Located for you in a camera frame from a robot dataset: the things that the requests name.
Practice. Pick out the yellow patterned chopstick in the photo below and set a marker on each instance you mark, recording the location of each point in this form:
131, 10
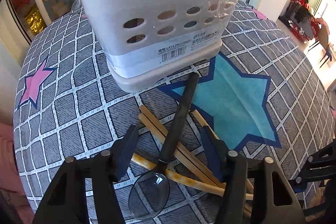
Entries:
183, 179

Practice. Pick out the white plastic utensil holder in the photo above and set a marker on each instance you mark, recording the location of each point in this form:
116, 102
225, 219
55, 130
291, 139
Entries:
147, 40

